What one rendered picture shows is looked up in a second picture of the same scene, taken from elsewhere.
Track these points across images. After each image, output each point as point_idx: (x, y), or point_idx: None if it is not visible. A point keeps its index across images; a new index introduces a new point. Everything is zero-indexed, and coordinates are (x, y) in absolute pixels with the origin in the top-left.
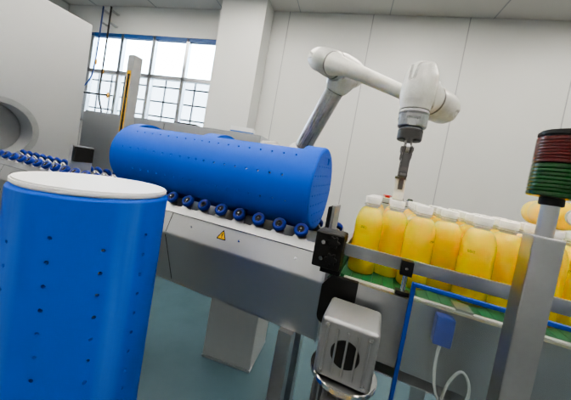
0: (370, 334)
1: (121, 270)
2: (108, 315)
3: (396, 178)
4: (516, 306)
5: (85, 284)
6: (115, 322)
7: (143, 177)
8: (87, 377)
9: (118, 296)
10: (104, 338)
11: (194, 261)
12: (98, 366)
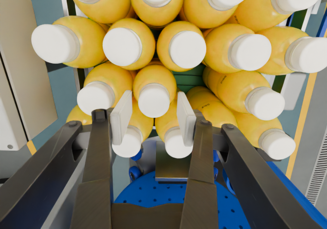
0: (304, 79)
1: (306, 206)
2: (291, 187)
3: (190, 145)
4: None
5: (313, 206)
6: (284, 183)
7: None
8: (277, 168)
9: (294, 193)
10: (283, 178)
11: None
12: (276, 169)
